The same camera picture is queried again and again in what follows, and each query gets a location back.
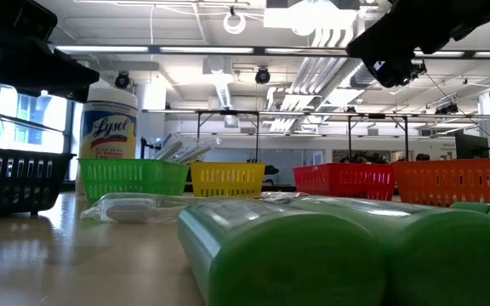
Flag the Lysol wipes canister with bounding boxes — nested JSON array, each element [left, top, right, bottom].
[[76, 88, 140, 195]]

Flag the black computer monitor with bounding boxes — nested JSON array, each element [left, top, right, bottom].
[[453, 131, 490, 161]]

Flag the white item in clear wrap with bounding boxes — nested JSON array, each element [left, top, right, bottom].
[[79, 192, 191, 225]]

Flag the small monitor on arm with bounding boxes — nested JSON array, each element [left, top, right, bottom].
[[140, 133, 173, 162]]

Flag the green plastic basket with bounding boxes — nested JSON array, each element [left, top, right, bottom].
[[77, 158, 191, 203]]

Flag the overhead light bar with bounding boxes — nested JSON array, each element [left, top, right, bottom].
[[55, 44, 490, 60]]

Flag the black rig camera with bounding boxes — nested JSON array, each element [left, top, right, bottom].
[[410, 58, 428, 82]]

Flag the yellow plastic basket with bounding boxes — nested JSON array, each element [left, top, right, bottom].
[[190, 161, 267, 199]]

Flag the clear wrapped toiletry item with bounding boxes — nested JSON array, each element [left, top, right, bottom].
[[256, 190, 311, 204]]

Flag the red plastic basket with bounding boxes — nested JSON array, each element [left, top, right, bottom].
[[292, 163, 397, 202]]

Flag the black frame stand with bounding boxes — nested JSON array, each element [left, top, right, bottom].
[[345, 112, 411, 164], [195, 109, 260, 164]]

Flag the white ceiling conduits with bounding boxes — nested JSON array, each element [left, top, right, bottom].
[[268, 16, 369, 133]]

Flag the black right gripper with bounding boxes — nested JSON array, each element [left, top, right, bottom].
[[345, 0, 490, 89]]

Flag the black plastic basket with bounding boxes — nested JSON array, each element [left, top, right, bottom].
[[0, 146, 77, 218]]

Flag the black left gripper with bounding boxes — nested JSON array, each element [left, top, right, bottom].
[[0, 0, 100, 103]]

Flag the orange plastic basket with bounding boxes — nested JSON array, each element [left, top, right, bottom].
[[391, 157, 490, 206]]

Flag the white ceiling ring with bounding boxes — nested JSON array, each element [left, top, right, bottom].
[[222, 11, 247, 36]]

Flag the small black rig device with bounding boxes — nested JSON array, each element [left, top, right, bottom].
[[435, 103, 460, 116]]

